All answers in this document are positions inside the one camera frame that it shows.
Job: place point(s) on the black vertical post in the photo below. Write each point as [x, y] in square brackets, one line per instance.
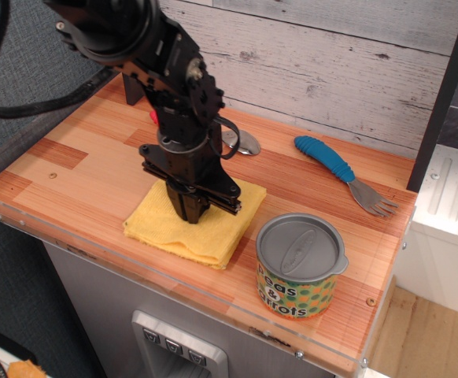
[437, 118]

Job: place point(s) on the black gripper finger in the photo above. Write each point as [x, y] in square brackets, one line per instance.
[177, 194]
[194, 206]

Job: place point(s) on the white toy sink unit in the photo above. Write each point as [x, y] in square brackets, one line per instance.
[428, 262]

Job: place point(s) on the blue handled fork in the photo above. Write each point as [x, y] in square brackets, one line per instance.
[365, 196]

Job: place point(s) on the yellow towel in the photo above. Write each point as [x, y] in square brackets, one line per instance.
[211, 241]

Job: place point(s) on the dark brown back post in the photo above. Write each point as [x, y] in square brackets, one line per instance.
[133, 90]

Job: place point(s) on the orange object at corner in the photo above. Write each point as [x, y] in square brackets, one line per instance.
[25, 369]

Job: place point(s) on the peas and carrots can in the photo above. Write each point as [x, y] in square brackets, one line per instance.
[299, 259]

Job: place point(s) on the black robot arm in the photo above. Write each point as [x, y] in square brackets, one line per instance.
[137, 39]

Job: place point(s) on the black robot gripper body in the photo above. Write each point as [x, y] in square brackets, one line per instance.
[197, 167]

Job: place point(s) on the red handled spoon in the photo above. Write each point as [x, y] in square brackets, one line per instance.
[248, 144]

